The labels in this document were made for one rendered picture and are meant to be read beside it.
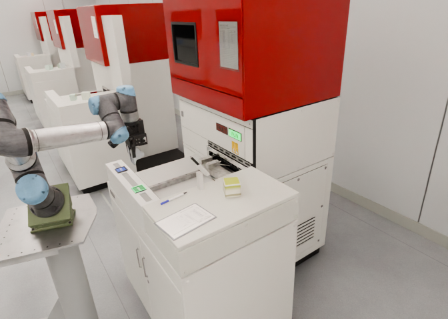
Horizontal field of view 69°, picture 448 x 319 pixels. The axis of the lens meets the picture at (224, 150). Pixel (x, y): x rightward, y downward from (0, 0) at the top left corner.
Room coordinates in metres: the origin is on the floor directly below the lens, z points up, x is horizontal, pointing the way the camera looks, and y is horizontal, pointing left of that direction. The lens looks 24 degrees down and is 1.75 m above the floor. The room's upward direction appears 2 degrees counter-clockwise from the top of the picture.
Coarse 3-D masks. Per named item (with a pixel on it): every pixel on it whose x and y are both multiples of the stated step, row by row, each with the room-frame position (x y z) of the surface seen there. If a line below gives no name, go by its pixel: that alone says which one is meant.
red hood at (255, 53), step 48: (192, 0) 1.89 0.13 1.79; (240, 0) 1.54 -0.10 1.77; (288, 0) 1.68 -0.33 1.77; (336, 0) 1.88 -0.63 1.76; (192, 48) 1.94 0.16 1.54; (240, 48) 1.55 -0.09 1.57; (288, 48) 1.69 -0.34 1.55; (336, 48) 1.90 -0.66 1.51; (192, 96) 1.96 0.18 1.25; (240, 96) 1.55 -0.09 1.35; (288, 96) 1.70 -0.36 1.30; (336, 96) 1.92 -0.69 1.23
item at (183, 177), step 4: (192, 172) 1.73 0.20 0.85; (180, 176) 1.69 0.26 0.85; (184, 176) 1.69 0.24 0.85; (188, 176) 1.70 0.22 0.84; (192, 176) 1.72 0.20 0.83; (168, 180) 1.65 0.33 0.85; (172, 180) 1.65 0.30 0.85; (176, 180) 1.66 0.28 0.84; (180, 180) 1.67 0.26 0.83; (184, 180) 1.69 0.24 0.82; (156, 184) 1.60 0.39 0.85; (160, 184) 1.60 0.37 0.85; (164, 184) 1.62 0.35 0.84; (168, 184) 1.63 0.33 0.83; (172, 184) 1.64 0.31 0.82; (152, 188) 1.58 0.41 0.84; (156, 188) 1.59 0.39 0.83; (160, 188) 1.60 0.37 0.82
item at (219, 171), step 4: (204, 164) 1.77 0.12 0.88; (212, 168) 1.71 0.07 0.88; (216, 168) 1.71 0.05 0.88; (220, 168) 1.71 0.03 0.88; (224, 168) 1.71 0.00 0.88; (212, 172) 1.67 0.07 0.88; (216, 172) 1.66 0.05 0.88; (220, 172) 1.66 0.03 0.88; (224, 172) 1.66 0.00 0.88; (228, 172) 1.66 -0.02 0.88; (216, 176) 1.64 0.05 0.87; (220, 176) 1.61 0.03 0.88
